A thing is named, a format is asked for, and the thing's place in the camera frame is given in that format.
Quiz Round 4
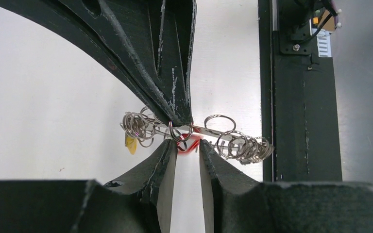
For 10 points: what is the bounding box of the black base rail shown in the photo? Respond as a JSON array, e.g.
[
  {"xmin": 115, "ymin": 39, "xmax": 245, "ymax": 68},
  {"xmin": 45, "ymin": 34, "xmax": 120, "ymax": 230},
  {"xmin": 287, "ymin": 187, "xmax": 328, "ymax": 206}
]
[{"xmin": 258, "ymin": 0, "xmax": 342, "ymax": 182}]

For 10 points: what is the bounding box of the right white cable duct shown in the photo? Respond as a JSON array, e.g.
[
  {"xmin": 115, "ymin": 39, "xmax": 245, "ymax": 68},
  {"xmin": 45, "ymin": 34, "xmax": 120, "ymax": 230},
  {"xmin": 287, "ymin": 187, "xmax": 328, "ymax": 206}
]
[{"xmin": 316, "ymin": 30, "xmax": 332, "ymax": 58}]

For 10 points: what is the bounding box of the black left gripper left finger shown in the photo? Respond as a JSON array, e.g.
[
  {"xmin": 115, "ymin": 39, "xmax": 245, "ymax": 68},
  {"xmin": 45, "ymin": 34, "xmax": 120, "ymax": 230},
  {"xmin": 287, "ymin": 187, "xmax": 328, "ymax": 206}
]
[{"xmin": 105, "ymin": 139, "xmax": 178, "ymax": 233}]

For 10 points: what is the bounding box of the metal disc keyring with rings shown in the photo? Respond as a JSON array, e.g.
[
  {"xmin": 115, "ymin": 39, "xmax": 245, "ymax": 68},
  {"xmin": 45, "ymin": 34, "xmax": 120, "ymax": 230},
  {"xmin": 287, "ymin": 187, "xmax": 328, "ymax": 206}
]
[{"xmin": 120, "ymin": 106, "xmax": 274, "ymax": 165}]

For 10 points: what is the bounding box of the silver key with red tag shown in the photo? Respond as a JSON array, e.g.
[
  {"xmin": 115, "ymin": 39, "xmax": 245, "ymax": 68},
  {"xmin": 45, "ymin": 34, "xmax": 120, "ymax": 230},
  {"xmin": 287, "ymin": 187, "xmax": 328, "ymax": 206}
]
[{"xmin": 177, "ymin": 128, "xmax": 203, "ymax": 155}]

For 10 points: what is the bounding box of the silver key with yellow tag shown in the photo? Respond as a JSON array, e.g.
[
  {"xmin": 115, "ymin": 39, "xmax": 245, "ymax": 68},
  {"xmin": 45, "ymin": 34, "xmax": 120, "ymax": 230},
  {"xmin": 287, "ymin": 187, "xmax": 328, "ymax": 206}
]
[{"xmin": 124, "ymin": 134, "xmax": 138, "ymax": 155}]

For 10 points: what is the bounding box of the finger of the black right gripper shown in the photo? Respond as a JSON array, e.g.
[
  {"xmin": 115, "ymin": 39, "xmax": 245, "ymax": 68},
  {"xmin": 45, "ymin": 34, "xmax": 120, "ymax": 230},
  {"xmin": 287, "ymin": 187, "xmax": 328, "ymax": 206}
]
[
  {"xmin": 0, "ymin": 0, "xmax": 170, "ymax": 124},
  {"xmin": 102, "ymin": 0, "xmax": 197, "ymax": 126}
]

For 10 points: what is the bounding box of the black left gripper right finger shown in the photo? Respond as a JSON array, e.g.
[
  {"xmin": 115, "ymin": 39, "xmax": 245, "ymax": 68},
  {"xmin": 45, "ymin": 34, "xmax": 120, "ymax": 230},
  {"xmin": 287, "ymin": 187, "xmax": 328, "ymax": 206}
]
[{"xmin": 199, "ymin": 139, "xmax": 264, "ymax": 233}]

